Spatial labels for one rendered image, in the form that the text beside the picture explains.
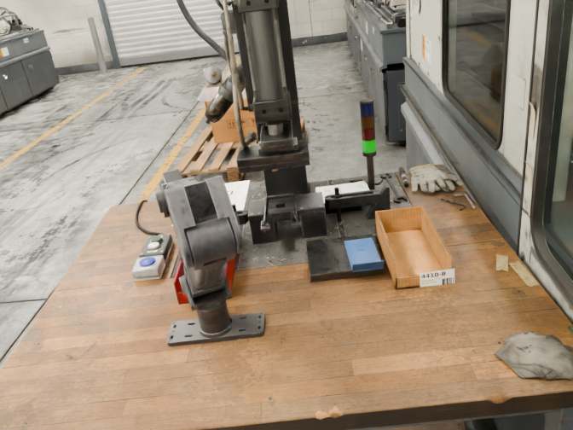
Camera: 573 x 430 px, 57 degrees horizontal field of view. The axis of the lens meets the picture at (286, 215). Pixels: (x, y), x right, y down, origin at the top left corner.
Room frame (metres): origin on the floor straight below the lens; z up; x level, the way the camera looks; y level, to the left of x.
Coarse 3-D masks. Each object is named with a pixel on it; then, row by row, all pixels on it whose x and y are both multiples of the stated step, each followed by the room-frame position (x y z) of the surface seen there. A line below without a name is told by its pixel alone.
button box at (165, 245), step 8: (144, 200) 1.65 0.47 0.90; (136, 216) 1.50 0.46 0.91; (136, 224) 1.44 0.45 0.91; (152, 232) 1.37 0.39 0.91; (168, 240) 1.27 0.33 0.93; (144, 248) 1.24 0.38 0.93; (160, 248) 1.22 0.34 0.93; (168, 248) 1.24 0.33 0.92; (144, 256) 1.20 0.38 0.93; (168, 256) 1.23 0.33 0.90
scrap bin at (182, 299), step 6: (234, 258) 1.15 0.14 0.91; (180, 264) 1.07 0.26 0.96; (228, 264) 1.04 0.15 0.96; (234, 264) 1.13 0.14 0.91; (180, 270) 1.06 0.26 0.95; (228, 270) 1.03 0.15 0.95; (180, 276) 1.05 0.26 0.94; (228, 276) 1.01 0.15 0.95; (174, 282) 1.00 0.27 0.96; (228, 282) 1.00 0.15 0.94; (180, 288) 1.02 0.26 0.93; (180, 294) 1.00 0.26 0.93; (180, 300) 1.00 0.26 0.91; (186, 300) 1.00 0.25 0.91
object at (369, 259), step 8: (352, 240) 1.14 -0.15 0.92; (360, 240) 1.13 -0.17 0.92; (368, 240) 1.13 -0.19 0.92; (352, 248) 1.10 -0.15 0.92; (368, 248) 1.09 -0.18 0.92; (352, 256) 1.06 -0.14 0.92; (360, 256) 1.06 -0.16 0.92; (368, 256) 1.05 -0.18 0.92; (376, 256) 1.05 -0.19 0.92; (352, 264) 0.99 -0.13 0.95; (360, 264) 0.99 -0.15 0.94; (368, 264) 0.99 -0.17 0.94; (376, 264) 0.99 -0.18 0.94
